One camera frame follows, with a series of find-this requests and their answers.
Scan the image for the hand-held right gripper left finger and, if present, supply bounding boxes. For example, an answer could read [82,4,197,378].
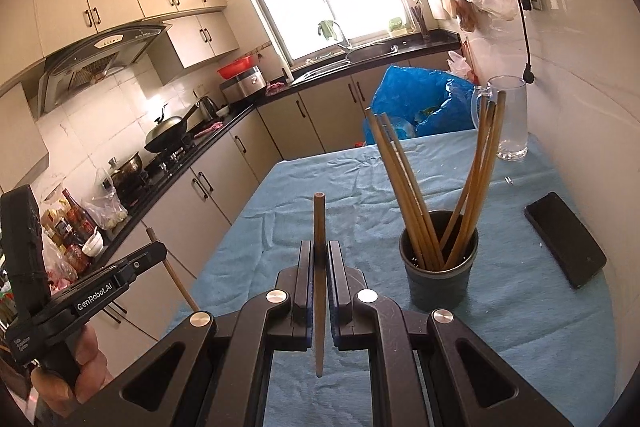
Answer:
[60,239,317,427]

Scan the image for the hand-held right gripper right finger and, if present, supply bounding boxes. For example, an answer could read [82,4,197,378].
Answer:
[325,239,576,427]

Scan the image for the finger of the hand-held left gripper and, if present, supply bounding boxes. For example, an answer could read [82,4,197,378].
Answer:
[119,240,168,284]

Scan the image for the long wooden chopstick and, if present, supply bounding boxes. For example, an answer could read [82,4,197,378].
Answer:
[145,227,201,313]
[313,192,327,378]

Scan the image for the dark round utensil holder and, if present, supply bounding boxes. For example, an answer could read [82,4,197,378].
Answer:
[398,209,480,311]

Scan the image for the group of wooden chopsticks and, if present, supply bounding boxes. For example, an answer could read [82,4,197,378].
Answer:
[363,90,507,271]

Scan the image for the person's left hand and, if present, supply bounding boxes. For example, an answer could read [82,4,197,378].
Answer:
[29,323,114,424]

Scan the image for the white bowl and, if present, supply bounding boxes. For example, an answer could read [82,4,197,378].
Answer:
[81,229,106,258]

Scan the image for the clear plastic bag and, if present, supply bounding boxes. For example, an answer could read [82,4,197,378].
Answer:
[82,194,129,231]

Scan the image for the cluster of sauce bottles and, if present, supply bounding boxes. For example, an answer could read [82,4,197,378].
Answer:
[39,188,97,273]

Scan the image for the beige base cabinets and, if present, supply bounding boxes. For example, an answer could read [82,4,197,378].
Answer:
[92,49,463,343]

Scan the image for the metal cooking pot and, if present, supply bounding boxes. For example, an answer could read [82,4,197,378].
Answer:
[107,151,147,186]

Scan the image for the gas stove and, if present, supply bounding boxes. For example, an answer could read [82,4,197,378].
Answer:
[114,136,197,204]

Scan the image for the black wok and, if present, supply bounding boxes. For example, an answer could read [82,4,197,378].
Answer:
[143,103,202,154]

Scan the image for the electric kettle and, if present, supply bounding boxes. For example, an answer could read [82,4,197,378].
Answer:
[197,95,221,121]

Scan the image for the black kitchen countertop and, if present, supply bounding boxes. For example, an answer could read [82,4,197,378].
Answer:
[95,31,462,253]

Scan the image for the blue towel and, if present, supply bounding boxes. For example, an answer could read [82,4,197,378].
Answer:
[160,129,617,427]

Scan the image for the silver rice cooker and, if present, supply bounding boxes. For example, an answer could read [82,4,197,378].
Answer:
[220,67,267,104]

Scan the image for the black range hood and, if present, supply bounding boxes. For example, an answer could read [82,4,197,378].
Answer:
[37,20,172,117]

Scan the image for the blue plastic bag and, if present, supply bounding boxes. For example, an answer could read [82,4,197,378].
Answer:
[363,65,489,146]

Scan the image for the red plastic basin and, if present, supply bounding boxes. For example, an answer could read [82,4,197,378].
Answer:
[216,55,255,79]

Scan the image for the steel kitchen sink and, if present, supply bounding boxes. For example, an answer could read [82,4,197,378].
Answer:
[292,44,402,81]

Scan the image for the black smartphone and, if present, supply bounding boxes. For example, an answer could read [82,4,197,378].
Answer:
[523,191,608,291]

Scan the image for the clear glass pitcher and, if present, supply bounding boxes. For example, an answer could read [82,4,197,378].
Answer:
[468,75,530,163]

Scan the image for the metal faucet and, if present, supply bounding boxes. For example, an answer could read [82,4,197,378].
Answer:
[327,20,354,54]

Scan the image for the white plastic bag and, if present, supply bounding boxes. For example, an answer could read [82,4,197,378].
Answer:
[446,50,474,80]

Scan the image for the black power cable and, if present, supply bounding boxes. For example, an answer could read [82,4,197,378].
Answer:
[489,0,537,84]

